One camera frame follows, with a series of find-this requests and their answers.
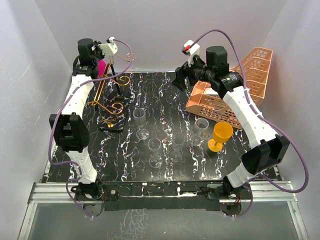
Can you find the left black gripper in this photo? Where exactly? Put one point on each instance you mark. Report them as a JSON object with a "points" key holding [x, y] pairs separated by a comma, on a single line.
{"points": [[99, 49]]}

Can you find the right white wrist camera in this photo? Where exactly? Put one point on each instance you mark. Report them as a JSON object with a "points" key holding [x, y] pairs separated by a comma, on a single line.
{"points": [[190, 49]]}

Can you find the black base frame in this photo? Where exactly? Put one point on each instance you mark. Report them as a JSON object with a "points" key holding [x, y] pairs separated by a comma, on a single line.
{"points": [[166, 195]]}

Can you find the clear wine glass front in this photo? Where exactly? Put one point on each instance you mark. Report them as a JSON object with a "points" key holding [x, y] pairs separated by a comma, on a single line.
{"points": [[155, 147]]}

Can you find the peach plastic organiser basket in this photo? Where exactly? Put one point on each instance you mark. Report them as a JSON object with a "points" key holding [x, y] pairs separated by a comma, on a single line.
{"points": [[206, 103]]}

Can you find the orange plastic wine glass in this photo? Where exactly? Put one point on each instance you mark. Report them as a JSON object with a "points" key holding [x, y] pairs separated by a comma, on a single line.
{"points": [[222, 132]]}

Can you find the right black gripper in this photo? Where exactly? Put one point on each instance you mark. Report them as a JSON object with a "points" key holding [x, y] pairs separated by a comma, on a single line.
{"points": [[181, 73]]}

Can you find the pink plastic wine glass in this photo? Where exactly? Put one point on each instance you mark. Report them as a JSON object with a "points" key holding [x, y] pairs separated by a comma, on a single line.
{"points": [[101, 68]]}

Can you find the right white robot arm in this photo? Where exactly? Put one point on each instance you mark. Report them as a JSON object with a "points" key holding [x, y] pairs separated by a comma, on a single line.
{"points": [[267, 146]]}

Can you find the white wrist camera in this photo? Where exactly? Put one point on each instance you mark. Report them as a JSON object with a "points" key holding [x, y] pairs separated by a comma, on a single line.
{"points": [[190, 49], [109, 48]]}

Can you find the gold wire wine glass rack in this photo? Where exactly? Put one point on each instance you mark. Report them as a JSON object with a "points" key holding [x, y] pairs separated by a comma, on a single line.
{"points": [[111, 100]]}

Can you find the clear wine glass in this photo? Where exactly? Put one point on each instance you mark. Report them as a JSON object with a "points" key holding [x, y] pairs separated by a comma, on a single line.
{"points": [[199, 132], [178, 140], [155, 147]]}

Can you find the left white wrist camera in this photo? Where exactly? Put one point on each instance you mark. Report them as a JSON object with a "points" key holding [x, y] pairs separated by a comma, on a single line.
{"points": [[109, 48]]}

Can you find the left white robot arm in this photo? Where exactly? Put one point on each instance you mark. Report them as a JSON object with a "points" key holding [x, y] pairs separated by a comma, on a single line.
{"points": [[70, 131]]}

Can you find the tall clear flute glass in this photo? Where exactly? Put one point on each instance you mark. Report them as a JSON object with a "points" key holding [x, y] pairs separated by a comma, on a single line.
{"points": [[139, 116]]}

